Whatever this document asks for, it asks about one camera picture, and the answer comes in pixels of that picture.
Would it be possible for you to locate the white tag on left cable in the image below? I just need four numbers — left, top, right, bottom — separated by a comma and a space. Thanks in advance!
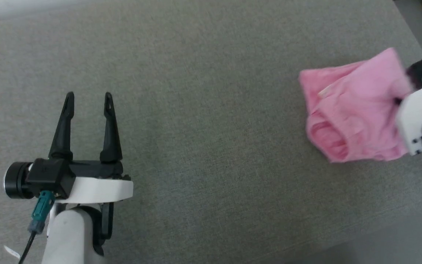
4, 245, 21, 260

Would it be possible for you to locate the grey fabric sofa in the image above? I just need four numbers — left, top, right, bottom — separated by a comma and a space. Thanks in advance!
0, 0, 422, 264

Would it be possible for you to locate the pink garment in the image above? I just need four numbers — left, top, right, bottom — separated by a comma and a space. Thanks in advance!
298, 47, 413, 164

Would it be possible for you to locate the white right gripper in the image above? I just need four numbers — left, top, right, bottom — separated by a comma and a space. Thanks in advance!
394, 78, 422, 157

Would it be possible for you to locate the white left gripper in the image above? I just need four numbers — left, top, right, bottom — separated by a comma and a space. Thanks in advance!
48, 91, 134, 204

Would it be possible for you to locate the left cable with teal connector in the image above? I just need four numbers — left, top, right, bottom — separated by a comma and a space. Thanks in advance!
18, 190, 55, 264

